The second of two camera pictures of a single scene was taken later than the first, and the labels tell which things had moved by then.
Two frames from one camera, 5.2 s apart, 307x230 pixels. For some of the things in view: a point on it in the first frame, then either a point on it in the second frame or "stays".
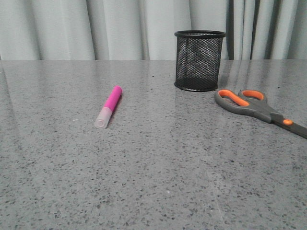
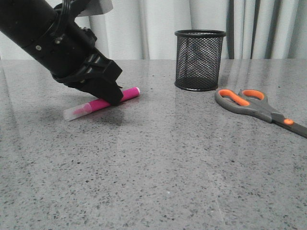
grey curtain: x=84 y=30 stays
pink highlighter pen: x=103 y=118 -> x=96 y=104
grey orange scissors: x=254 y=102 stays
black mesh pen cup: x=198 y=59 stays
